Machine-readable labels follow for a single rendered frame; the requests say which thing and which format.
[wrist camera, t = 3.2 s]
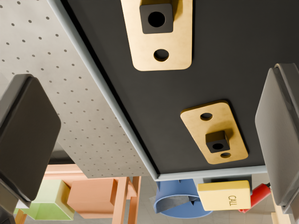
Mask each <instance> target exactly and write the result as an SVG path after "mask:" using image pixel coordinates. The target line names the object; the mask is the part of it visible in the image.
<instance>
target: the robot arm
mask: <svg viewBox="0 0 299 224"><path fill-rule="evenodd" d="M255 125H256V129H257V133H258V136H259V141H260V145H261V149H262V152H263V157H264V161H265V165H266V168H267V173H268V177H269V181H270V184H271V189H272V193H273V197H274V200H275V203H276V205H277V206H281V209H282V212H283V214H293V217H294V220H295V223H296V224H299V71H298V69H297V66H296V65H295V63H280V64H276V65H275V67H274V68H270V69H269V71H268V75H267V78H266V82H265V85H264V88H263V92H262V95H261V99H260V102H259V106H258V109H257V112H256V116H255ZM60 129H61V120H60V118H59V116H58V114H57V112H56V111H55V109H54V107H53V105H52V103H51V102H50V100H49V98H48V96H47V94H46V93H45V91H44V89H43V87H42V85H41V83H40V82H39V80H38V79H37V78H36V77H34V76H33V75H32V74H16V75H15V76H14V77H13V78H12V80H11V81H10V83H9V85H8V86H7V88H6V90H5V91H4V93H3V95H2V97H1V98H0V224H16V222H15V219H14V215H13V213H14V211H15V208H30V205H31V202H32V201H34V200H35V199H36V197H37V194H38V192H39V189H40V185H41V183H42V180H43V177H44V174H45V171H46V169H47V166H48V163H49V160H50V157H51V154H52V152H53V149H54V146H55V143H56V140H57V138H58V135H59V132H60Z"/></svg>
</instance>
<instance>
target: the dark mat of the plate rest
mask: <svg viewBox="0 0 299 224"><path fill-rule="evenodd" d="M61 2H62V4H63V6H64V8H65V9H66V11H67V13H68V15H69V16H70V18H71V20H72V22H73V24H74V25H75V27H76V29H77V31H78V32H79V34H80V36H81V38H82V40H83V41H84V43H85V45H86V47H87V49H88V51H89V52H90V54H91V56H92V58H93V59H94V61H95V63H96V65H97V67H98V68H99V70H100V72H101V74H102V75H103V77H104V79H105V81H106V83H107V85H108V86H109V88H110V90H111V92H112V93H113V95H114V97H115V99H116V101H117V102H118V104H119V106H120V108H121V110H122V111H123V113H124V115H125V117H126V118H127V120H128V122H129V124H130V126H131V128H132V129H133V131H134V133H135V135H136V137H137V138H138V140H139V142H140V144H141V145H142V147H143V149H144V151H145V152H146V154H147V156H148V158H149V160H150V162H151V164H152V165H153V167H154V169H155V171H156V172H157V174H169V173H179V172H194V171H205V170H215V169H226V168H241V167H251V166H262V165H265V161H264V157H263V152H262V149H261V145H260V141H259V136H258V133H257V129H256V125H255V116H256V112H257V109H258V106H259V102H260V99H261V95H262V92H263V88H264V85H265V82H266V78H267V75H268V71H269V69H270V68H274V67H275V65H276V64H280V63H295V65H296V66H297V69H298V71H299V0H193V8H192V62H191V65H190V66H189V67H188V68H186V69H175V70H152V71H140V70H138V69H136V68H135V67H134V65H133V60H132V55H131V50H130V45H129V39H128V34H127V29H126V24H125V18H124V13H123V8H122V3H121V0H61ZM217 100H225V101H227V102H228V104H229V106H230V108H231V111H232V114H233V116H234V119H235V122H236V124H237V127H238V129H239V132H240V134H241V137H242V140H243V142H244V144H245V147H246V150H247V152H248V157H247V158H245V159H242V160H235V161H230V162H225V163H219V164H210V163H208V161H207V160H206V158H205V157H204V155H203V153H202V151H201V150H200V148H199V147H198V145H197V143H196V142H195V140H194V138H193V137H192V135H191V133H190V132H189V130H188V128H187V127H186V125H185V124H184V122H183V120H182V119H181V111H182V110H184V109H187V108H191V107H195V106H198V105H202V104H206V103H210V102H213V101H217Z"/></svg>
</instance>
